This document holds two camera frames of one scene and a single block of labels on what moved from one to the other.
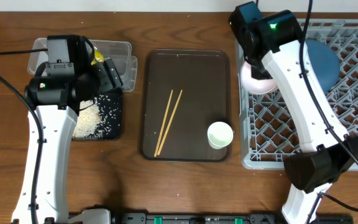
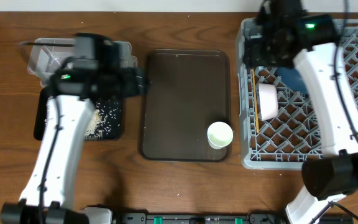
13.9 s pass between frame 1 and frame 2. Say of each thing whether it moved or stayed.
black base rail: stayed
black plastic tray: stayed
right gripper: moved
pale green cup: stayed
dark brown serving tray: stayed
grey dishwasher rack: stayed
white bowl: moved
